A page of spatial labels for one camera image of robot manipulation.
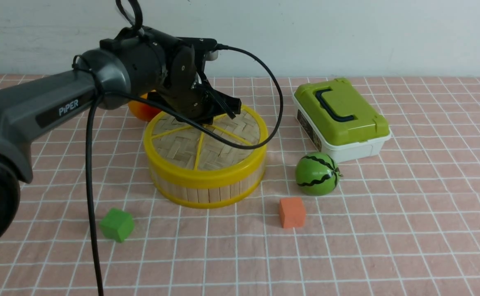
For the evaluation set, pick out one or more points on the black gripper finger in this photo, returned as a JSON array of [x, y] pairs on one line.
[[206, 120]]

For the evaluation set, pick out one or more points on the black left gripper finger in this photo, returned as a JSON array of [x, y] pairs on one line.
[[222, 103]]

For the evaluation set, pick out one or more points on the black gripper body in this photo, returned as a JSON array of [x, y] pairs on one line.
[[184, 90]]

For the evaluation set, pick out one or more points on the yellow woven steamer lid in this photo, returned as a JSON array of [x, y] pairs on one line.
[[169, 142]]

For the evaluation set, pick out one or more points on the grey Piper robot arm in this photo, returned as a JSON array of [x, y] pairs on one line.
[[165, 68]]

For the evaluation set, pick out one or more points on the bamboo steamer base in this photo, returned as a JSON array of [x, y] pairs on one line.
[[207, 189]]

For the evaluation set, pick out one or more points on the orange yellow toy mango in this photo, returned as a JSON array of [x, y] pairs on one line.
[[142, 111]]

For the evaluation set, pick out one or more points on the green white lidded box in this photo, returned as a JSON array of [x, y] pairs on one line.
[[339, 121]]

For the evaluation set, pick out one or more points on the green toy watermelon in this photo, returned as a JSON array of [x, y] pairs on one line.
[[317, 174]]

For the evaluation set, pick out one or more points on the orange foam cube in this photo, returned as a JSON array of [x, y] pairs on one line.
[[292, 212]]

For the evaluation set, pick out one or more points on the green foam cube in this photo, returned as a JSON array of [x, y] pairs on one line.
[[117, 225]]

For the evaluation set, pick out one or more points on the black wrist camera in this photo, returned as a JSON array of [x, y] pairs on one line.
[[205, 49]]

